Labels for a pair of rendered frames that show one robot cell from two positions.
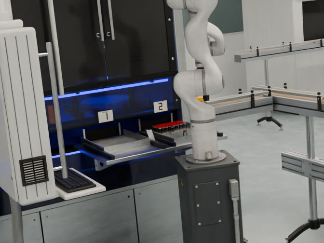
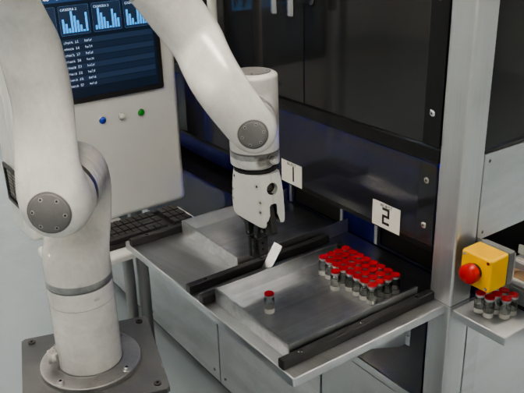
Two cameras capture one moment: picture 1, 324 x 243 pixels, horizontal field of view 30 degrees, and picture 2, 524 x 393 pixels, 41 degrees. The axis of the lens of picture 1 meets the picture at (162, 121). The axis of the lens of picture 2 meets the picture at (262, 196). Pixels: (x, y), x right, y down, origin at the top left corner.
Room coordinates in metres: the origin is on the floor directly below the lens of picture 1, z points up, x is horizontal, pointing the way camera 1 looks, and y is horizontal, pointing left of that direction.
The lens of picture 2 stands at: (2.94, -1.35, 1.68)
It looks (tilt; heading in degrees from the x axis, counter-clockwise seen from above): 23 degrees down; 82
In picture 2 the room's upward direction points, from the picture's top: 2 degrees counter-clockwise
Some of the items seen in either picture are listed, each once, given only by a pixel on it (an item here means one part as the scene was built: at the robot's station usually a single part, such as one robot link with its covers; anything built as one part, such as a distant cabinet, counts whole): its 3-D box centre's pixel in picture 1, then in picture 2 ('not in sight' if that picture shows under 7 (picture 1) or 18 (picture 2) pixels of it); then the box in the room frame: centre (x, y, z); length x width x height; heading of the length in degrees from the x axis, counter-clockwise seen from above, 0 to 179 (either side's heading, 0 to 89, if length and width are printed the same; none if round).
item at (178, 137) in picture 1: (180, 132); (315, 294); (3.22, -0.09, 0.90); 0.34 x 0.26 x 0.04; 27
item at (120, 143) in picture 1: (114, 140); (264, 225); (3.17, 0.26, 0.90); 0.34 x 0.26 x 0.04; 27
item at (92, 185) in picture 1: (67, 178); (124, 231); (2.80, 0.48, 0.82); 0.40 x 0.14 x 0.02; 27
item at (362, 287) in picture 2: (172, 128); (346, 278); (3.30, -0.05, 0.90); 0.18 x 0.02 x 0.05; 117
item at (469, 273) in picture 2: not in sight; (471, 272); (3.50, -0.23, 0.99); 0.04 x 0.04 x 0.04; 27
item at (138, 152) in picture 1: (149, 141); (282, 268); (3.18, 0.08, 0.87); 0.70 x 0.48 x 0.02; 117
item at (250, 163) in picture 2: (204, 63); (255, 156); (3.09, -0.24, 1.27); 0.09 x 0.08 x 0.03; 117
